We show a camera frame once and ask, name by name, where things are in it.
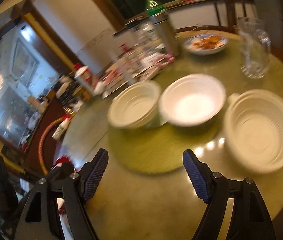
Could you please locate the red gold-rimmed plate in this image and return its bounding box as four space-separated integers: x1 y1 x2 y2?
52 155 75 170

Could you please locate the white foam bowl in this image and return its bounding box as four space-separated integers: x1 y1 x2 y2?
158 74 227 127

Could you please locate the ribbed plastic bowl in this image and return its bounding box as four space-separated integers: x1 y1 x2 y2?
107 81 161 129
223 89 283 174

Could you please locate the wooden sideboard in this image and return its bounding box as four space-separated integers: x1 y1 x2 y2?
23 98 65 176

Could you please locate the hula hoop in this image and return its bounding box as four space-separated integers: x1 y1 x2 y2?
37 116 65 176

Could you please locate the white milk bottle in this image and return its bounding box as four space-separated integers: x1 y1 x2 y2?
52 118 71 141

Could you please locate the white paper cup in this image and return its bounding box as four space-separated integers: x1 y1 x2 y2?
94 81 106 95

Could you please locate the white liquor bottle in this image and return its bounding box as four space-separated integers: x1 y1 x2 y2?
74 66 95 96

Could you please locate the plate of snacks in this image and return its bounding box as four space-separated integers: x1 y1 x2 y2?
184 34 229 56

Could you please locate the glass mug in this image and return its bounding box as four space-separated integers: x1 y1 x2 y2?
237 17 271 79

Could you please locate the steel thermos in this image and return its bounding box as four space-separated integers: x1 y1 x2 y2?
150 10 180 57

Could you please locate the green soda bottle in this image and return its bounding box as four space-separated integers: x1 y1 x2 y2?
145 0 165 16

